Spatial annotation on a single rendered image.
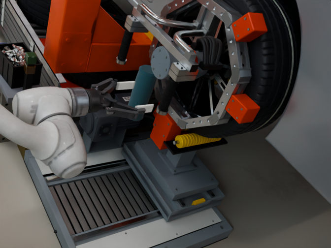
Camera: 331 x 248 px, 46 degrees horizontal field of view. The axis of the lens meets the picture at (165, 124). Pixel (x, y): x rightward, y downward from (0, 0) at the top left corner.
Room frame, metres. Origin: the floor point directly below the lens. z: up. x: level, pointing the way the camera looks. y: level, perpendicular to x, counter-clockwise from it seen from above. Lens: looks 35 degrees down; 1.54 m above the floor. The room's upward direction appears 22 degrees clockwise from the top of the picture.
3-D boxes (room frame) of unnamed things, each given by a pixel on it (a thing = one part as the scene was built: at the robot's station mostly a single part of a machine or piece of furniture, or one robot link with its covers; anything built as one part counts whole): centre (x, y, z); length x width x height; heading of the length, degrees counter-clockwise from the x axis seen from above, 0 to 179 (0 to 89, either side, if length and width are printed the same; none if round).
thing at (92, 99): (1.00, 0.23, 0.83); 0.09 x 0.08 x 0.07; 135
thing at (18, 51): (1.48, 0.74, 0.51); 0.20 x 0.14 x 0.13; 54
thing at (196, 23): (1.47, 0.14, 1.03); 0.19 x 0.18 x 0.11; 135
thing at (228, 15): (1.48, -0.01, 0.85); 0.54 x 0.07 x 0.54; 45
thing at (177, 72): (1.22, 0.01, 0.93); 0.09 x 0.05 x 0.05; 135
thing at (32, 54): (1.37, 0.63, 0.64); 0.04 x 0.04 x 0.04; 45
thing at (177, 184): (1.61, -0.13, 0.32); 0.40 x 0.30 x 0.28; 45
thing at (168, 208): (1.60, -0.13, 0.13); 0.50 x 0.36 x 0.10; 45
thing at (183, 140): (1.47, -0.17, 0.51); 0.29 x 0.06 x 0.06; 135
